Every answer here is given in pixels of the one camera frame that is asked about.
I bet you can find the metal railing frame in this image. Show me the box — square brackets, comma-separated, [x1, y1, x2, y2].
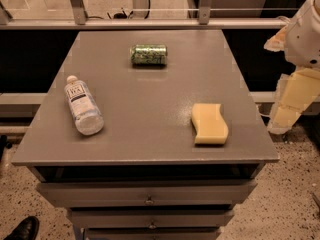
[0, 0, 286, 30]

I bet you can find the black shoe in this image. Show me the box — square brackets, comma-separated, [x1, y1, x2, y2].
[3, 216, 40, 240]

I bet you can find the clear plastic water bottle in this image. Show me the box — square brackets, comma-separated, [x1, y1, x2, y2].
[64, 75, 104, 136]

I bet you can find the yellow sponge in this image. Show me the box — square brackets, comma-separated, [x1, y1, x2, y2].
[191, 103, 229, 145]

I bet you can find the grey drawer cabinet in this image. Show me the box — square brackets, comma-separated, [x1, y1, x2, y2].
[13, 30, 278, 240]

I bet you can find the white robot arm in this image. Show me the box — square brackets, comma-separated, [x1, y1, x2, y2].
[264, 0, 320, 134]

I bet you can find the green soda can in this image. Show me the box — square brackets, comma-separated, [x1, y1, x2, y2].
[130, 44, 168, 65]

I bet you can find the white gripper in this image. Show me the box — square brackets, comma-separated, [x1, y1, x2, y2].
[264, 4, 320, 135]

